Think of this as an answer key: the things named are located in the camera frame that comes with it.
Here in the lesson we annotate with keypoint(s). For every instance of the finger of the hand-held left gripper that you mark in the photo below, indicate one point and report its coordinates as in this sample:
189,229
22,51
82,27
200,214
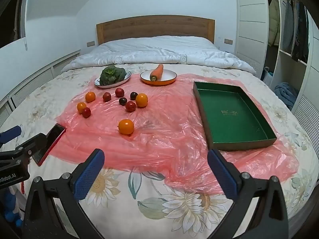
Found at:
11,132
32,145

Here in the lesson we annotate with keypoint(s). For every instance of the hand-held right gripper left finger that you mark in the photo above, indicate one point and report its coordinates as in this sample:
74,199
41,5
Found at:
89,176

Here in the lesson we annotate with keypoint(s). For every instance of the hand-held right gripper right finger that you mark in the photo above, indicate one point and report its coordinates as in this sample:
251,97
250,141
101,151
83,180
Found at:
221,176

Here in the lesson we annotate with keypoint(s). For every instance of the orange tangerine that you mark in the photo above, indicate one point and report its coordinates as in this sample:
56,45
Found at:
89,96
141,100
126,126
81,107

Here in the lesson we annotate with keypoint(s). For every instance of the green cardboard box tray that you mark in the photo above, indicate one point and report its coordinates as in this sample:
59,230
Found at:
231,114

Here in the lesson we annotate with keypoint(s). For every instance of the small red apple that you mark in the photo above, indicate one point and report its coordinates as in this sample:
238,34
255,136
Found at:
120,92
107,96
86,112
130,106

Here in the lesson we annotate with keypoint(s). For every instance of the red smartphone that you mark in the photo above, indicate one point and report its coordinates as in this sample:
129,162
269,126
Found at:
53,137

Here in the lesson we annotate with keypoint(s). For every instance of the blue toy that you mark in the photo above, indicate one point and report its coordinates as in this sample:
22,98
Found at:
12,206

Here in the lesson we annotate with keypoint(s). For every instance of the floral bed sheet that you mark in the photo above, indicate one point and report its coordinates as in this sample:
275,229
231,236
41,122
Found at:
149,204

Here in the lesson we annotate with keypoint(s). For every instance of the pink plastic sheet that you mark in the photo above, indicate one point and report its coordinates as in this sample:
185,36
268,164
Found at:
162,134

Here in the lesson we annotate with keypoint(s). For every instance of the dark purple plum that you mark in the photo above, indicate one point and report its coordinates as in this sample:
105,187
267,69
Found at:
123,101
133,95

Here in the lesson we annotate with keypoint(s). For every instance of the green leafy vegetable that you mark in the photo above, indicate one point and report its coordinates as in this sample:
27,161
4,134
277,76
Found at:
112,76

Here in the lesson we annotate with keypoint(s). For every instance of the blue folded blanket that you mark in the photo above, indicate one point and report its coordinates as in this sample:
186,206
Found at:
286,94

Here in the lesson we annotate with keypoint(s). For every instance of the white plate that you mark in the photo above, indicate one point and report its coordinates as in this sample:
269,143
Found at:
126,77

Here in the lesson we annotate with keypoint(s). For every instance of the white bag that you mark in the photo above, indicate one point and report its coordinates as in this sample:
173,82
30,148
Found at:
268,76

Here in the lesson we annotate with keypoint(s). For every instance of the orange enamel bowl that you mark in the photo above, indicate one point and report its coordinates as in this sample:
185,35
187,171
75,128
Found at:
167,76

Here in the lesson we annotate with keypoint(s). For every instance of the orange carrot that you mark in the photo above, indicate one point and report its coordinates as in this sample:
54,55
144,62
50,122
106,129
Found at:
156,73

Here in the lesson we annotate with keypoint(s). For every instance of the white duvet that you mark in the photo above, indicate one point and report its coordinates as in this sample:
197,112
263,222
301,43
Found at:
162,49

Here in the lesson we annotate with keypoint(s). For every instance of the white open wardrobe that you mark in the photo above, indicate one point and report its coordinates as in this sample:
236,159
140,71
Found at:
251,17

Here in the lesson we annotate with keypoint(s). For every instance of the green hanging jacket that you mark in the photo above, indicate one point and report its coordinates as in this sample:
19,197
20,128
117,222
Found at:
274,22

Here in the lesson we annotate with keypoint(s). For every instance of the wooden headboard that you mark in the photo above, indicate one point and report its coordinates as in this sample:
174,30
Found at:
154,26

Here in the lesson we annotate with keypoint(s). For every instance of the grey hanging garment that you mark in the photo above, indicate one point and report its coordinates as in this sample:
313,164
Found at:
289,25

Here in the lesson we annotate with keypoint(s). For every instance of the dark hanging clothes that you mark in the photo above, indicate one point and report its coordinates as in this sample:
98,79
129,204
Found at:
300,29

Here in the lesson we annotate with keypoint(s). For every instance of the wall switch plate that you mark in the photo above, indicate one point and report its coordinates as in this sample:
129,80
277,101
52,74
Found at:
228,41
91,43

